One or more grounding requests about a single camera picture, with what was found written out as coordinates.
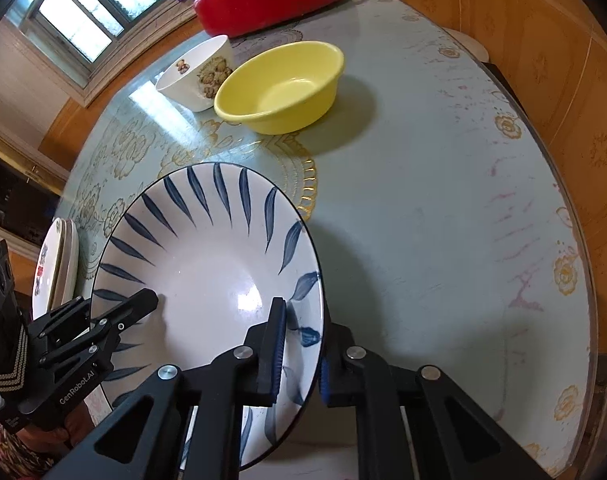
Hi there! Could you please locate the white ceramic bowl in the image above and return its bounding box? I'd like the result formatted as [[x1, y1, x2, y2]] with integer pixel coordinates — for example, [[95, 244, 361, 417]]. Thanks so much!
[[156, 34, 235, 114]]

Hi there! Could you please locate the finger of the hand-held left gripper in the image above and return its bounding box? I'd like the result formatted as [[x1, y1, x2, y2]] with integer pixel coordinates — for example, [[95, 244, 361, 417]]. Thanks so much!
[[86, 287, 160, 346], [26, 297, 92, 356]]

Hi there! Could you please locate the blue leaf striped bowl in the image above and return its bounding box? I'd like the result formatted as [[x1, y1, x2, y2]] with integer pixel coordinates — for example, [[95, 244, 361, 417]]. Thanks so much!
[[90, 162, 327, 471]]

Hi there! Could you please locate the window with stone frame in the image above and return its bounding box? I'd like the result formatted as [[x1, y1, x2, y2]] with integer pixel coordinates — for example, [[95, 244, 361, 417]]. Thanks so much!
[[6, 0, 197, 107]]

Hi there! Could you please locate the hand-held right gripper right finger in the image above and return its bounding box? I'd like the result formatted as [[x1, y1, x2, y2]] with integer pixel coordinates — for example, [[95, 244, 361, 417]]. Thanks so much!
[[319, 322, 555, 480]]

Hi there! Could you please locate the dark wooden cabinet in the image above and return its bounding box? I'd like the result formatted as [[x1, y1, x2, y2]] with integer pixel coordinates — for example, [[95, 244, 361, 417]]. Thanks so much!
[[0, 147, 67, 243]]

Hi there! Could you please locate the yellow plastic bowl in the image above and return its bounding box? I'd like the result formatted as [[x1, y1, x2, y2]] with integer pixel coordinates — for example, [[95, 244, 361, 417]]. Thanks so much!
[[213, 40, 345, 135]]

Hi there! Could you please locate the person's left forearm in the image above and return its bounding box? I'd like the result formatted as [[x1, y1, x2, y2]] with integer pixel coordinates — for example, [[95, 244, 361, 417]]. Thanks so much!
[[0, 410, 87, 480]]

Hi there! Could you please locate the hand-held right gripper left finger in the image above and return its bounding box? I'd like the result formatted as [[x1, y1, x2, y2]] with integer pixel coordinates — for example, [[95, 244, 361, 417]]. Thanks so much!
[[42, 297, 289, 480]]

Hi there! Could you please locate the white plate red blue print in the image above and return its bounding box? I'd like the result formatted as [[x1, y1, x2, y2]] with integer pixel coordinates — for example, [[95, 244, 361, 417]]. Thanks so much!
[[32, 217, 67, 322], [54, 218, 81, 312]]

